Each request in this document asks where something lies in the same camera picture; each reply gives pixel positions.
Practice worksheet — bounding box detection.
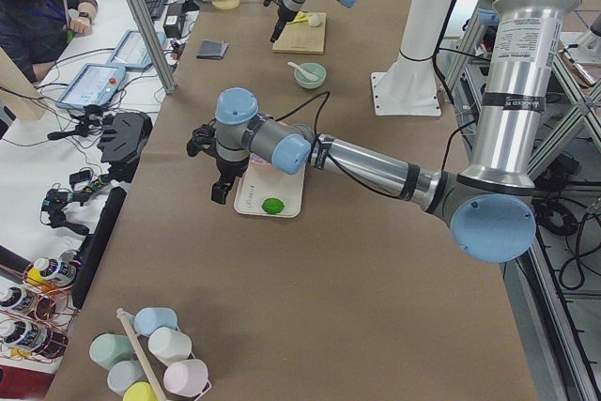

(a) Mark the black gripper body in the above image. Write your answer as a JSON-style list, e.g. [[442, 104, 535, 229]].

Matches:
[[278, 3, 297, 23], [216, 156, 247, 183]]

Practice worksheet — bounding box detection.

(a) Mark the white ceramic spoon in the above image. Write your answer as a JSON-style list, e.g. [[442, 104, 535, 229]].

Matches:
[[287, 61, 319, 82]]

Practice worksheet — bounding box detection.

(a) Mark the pink bowl of ice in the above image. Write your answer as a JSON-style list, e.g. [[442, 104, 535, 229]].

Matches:
[[249, 153, 270, 167]]

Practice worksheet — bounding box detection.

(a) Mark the mint green ceramic bowl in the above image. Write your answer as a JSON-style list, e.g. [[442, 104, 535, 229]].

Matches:
[[294, 62, 329, 91]]

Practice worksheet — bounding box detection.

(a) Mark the bamboo cutting board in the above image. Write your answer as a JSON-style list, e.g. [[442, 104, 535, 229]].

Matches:
[[272, 12, 327, 54]]

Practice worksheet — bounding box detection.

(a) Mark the white half egg shape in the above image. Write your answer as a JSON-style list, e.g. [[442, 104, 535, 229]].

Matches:
[[308, 16, 321, 27]]

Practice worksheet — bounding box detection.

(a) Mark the cream plastic tray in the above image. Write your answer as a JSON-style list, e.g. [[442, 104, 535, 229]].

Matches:
[[234, 164, 305, 218]]

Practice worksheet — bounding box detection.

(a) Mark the green lime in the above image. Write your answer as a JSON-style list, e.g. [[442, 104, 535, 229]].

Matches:
[[261, 197, 285, 215]]

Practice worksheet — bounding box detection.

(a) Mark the grey folded cloth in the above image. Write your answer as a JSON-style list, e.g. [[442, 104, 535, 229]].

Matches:
[[196, 39, 228, 60]]

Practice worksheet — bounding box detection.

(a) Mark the blue plastic cup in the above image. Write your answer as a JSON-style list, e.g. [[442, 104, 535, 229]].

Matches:
[[133, 307, 178, 337]]

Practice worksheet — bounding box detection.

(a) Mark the upper teach pendant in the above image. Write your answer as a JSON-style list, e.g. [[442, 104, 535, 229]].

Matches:
[[107, 29, 152, 71]]

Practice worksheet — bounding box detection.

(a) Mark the teach pendant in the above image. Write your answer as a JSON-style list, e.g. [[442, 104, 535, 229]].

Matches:
[[55, 63, 126, 110], [107, 29, 152, 71]]

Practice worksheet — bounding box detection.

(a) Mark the lower teach pendant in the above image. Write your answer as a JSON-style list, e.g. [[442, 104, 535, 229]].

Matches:
[[55, 63, 126, 110]]

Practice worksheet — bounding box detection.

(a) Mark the cup holder rack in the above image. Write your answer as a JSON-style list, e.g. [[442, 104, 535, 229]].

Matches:
[[115, 307, 212, 401]]

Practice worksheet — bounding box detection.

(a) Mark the white plastic cup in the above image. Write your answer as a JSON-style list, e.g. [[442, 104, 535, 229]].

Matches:
[[148, 327, 192, 366]]

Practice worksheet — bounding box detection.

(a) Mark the pink plastic cup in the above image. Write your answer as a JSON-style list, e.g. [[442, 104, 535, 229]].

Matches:
[[163, 359, 208, 397]]

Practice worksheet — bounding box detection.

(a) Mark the green plastic cup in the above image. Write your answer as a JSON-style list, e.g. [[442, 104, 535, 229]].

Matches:
[[89, 333, 134, 371]]

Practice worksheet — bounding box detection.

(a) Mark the grey plastic cup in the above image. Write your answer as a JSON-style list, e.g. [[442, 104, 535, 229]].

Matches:
[[107, 360, 146, 395]]

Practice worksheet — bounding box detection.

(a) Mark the yellow plastic cup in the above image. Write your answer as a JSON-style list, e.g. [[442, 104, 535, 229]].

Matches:
[[122, 381, 158, 401]]

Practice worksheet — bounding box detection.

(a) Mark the seated person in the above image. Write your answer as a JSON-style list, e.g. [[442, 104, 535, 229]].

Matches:
[[1, 0, 98, 84]]

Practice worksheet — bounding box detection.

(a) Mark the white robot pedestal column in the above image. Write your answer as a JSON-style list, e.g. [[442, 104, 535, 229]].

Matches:
[[371, 0, 454, 116]]

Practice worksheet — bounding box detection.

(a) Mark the aluminium frame post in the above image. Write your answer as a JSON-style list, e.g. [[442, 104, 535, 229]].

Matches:
[[126, 0, 177, 95]]

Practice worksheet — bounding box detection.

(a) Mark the copper wire bottle basket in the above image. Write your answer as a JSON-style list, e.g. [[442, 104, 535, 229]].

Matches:
[[1, 248, 80, 363]]

